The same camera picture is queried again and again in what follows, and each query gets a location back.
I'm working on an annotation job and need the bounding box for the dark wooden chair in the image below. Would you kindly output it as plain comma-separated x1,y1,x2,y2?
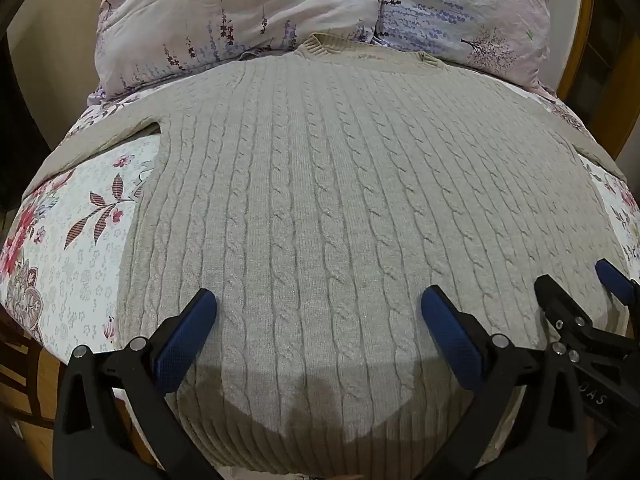
0,305,151,480

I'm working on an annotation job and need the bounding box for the wooden headboard shelf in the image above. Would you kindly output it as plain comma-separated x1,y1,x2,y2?
554,0,640,163

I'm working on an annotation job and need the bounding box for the floral bedsheet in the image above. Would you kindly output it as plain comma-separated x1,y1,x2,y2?
0,67,640,480

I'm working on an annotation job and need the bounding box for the pink lavender-print pillow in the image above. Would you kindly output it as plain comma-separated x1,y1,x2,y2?
94,0,388,106

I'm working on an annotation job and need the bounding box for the beige cable-knit sweater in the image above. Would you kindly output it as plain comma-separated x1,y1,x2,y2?
22,32,628,477

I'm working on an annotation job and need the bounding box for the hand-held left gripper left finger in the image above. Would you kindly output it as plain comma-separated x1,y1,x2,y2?
52,287,221,480

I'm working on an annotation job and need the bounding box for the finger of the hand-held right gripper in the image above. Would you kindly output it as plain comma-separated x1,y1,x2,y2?
594,258,640,311
534,276,593,348

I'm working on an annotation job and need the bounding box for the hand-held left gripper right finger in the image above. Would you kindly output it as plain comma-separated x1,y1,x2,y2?
420,284,610,480

